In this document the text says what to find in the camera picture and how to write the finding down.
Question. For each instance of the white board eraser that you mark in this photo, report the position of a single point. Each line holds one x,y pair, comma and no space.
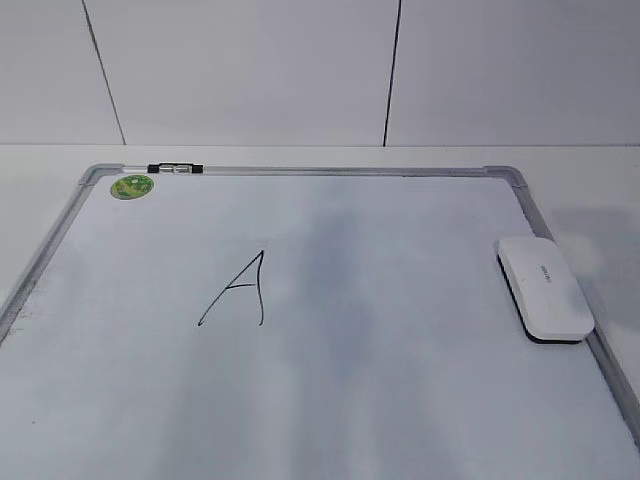
549,299

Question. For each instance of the round green sticker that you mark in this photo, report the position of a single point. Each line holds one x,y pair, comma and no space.
131,187

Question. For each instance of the white board with grey frame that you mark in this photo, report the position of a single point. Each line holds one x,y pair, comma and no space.
272,323

